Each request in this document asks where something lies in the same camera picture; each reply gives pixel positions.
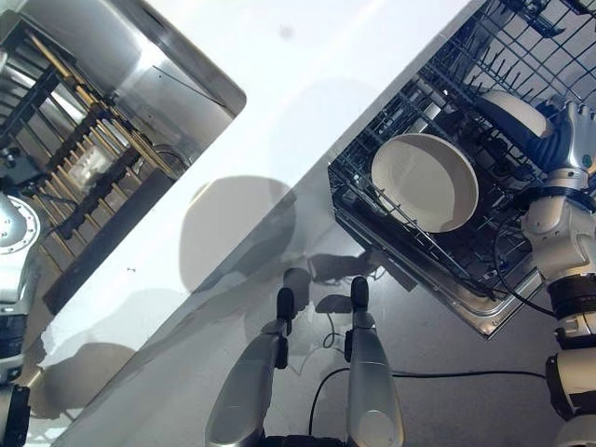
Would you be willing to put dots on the robot left leg silver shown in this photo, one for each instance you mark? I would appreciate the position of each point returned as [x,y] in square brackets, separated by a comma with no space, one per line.
[247,386]

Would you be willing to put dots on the robot left foot dark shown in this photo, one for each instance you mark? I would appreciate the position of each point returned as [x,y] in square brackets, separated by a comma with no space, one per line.
[284,307]

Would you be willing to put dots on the robot foot dark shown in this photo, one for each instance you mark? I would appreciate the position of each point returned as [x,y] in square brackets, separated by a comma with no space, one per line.
[284,307]
[359,293]

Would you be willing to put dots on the robot right leg silver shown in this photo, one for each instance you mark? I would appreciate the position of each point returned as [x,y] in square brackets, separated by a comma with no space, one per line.
[372,372]

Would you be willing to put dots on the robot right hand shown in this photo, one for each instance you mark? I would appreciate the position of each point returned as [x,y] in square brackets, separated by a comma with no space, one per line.
[579,139]

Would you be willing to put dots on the robot leg silver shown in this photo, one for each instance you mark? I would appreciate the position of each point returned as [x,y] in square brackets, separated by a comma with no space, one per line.
[247,386]
[372,372]

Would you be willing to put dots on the stainless dishwasher door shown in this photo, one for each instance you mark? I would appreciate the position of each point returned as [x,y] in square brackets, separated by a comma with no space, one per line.
[485,323]

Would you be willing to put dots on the robot left arm silver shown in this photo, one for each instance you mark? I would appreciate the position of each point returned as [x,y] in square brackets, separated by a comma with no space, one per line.
[14,223]

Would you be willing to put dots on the clear plastic container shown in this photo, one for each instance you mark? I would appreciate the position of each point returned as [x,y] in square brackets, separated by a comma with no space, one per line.
[90,167]

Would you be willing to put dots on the robot right foot dark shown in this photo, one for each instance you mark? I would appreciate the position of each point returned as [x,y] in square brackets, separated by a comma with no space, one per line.
[359,293]

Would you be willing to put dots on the robot right arm silver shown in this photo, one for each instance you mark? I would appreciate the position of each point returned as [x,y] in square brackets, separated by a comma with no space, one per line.
[554,237]

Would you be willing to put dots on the stainless steel sink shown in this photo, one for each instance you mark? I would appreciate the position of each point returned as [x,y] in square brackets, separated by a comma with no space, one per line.
[153,74]

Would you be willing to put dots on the wooden peg dish rack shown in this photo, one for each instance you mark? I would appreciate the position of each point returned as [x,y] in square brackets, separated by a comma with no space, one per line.
[98,139]

